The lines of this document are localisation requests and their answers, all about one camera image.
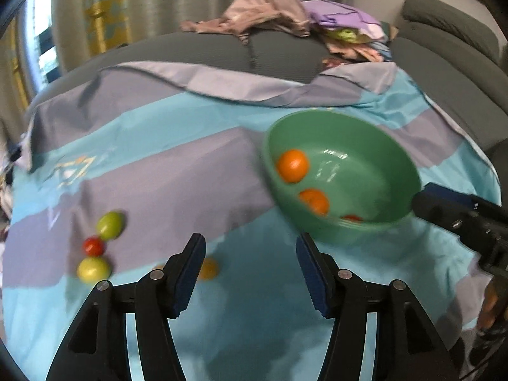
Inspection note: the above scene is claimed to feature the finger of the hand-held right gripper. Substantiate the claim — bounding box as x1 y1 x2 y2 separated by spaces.
411 183 477 231

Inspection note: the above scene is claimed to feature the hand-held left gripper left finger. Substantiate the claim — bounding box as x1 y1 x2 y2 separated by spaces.
45 233 206 381

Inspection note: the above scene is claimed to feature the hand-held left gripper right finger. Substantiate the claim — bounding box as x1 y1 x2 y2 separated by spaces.
296 232 461 381

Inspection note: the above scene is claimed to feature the beige longan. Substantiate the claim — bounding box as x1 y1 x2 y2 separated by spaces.
198 257 220 281

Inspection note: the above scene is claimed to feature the green plastic bowl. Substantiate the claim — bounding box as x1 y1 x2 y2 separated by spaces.
262 110 422 244

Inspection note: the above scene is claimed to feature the green plum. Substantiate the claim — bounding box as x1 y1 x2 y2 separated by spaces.
97 211 128 241
77 257 112 284

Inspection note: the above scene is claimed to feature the person's right hand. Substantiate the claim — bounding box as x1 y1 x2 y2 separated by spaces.
477 276 508 331

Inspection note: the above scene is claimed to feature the orange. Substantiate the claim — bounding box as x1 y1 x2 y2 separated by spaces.
298 188 330 217
277 150 310 184

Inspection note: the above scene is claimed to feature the blue grey striped blanket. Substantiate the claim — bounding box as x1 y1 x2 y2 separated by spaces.
0 60 503 381

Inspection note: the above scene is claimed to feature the pink folded cloth pile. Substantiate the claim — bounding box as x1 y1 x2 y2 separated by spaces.
323 40 393 66

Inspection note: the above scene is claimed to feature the yellow-green cloth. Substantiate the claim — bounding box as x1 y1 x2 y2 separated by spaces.
331 28 360 42

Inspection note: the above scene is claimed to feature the purple folded cloth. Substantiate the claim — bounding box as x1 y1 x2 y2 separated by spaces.
302 1 387 42

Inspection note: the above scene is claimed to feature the grey sofa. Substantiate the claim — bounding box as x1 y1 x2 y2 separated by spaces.
24 0 508 191

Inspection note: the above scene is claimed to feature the pink crumpled cloth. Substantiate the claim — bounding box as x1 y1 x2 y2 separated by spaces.
180 0 314 44

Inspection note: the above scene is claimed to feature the window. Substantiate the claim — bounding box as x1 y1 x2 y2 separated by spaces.
24 0 60 100

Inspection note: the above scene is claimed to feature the yellow printed curtain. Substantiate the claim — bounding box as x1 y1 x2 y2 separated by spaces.
81 0 131 54

